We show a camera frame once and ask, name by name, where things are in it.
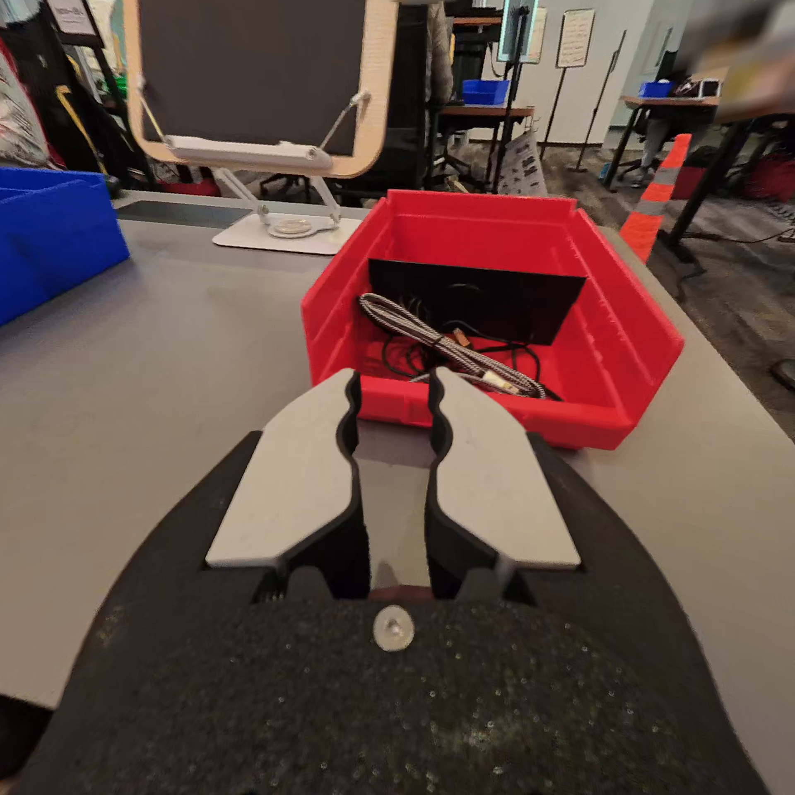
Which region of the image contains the black-white braided cable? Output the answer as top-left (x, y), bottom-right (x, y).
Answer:
top-left (359, 293), bottom-right (547, 401)

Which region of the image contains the orange traffic cone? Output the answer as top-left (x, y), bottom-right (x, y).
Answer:
top-left (620, 133), bottom-right (693, 265)

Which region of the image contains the red plastic bin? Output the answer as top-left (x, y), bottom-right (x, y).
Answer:
top-left (301, 189), bottom-right (685, 451)

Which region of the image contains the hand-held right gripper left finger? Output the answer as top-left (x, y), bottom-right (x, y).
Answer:
top-left (205, 369), bottom-right (370, 600)

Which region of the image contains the black usb cable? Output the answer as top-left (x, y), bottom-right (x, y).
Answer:
top-left (379, 282), bottom-right (563, 401)

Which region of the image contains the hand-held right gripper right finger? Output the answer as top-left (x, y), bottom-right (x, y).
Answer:
top-left (426, 366), bottom-right (583, 600)

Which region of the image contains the white board on stand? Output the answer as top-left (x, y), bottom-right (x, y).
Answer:
top-left (540, 7), bottom-right (596, 162)

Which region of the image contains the black bin divider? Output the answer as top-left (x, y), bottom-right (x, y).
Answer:
top-left (368, 258), bottom-right (588, 347)

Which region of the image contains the marker sign on stand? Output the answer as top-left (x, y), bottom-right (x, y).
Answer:
top-left (46, 0), bottom-right (103, 47)

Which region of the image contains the black jacket yellow stripe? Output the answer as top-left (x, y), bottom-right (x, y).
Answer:
top-left (25, 37), bottom-right (156, 187)

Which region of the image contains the blue plastic bin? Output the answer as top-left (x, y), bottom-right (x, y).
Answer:
top-left (0, 166), bottom-right (131, 327)

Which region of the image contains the printed paper poster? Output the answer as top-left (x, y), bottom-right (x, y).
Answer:
top-left (497, 133), bottom-right (549, 196)

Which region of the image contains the wood-framed black board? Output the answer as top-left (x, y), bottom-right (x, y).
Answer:
top-left (124, 0), bottom-right (398, 181)

